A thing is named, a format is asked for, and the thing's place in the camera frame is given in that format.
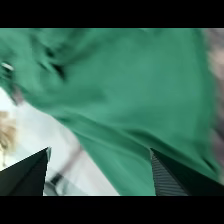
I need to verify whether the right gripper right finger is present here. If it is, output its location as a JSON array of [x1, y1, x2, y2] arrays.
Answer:
[[149, 148, 224, 197]]

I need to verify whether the green shirt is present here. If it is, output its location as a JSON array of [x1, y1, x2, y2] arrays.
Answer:
[[0, 28, 222, 197]]

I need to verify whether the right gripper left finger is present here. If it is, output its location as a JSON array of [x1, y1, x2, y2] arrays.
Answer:
[[0, 146, 51, 197]]

